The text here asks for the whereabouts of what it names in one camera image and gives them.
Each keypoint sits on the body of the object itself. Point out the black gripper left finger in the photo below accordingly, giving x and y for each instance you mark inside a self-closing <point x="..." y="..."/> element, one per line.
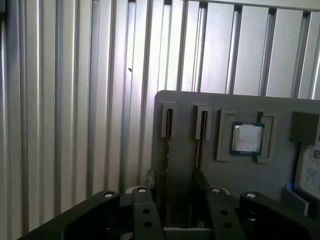
<point x="145" y="212"/>

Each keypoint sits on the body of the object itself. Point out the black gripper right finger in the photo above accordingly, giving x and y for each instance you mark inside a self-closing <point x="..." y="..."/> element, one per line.
<point x="222" y="215"/>

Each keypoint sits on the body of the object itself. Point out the grey parts rack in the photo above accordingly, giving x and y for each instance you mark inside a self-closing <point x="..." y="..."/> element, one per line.
<point x="185" y="155"/>

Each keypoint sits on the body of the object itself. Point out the silver CPU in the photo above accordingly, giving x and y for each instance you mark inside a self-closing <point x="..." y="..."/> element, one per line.
<point x="246" y="137"/>

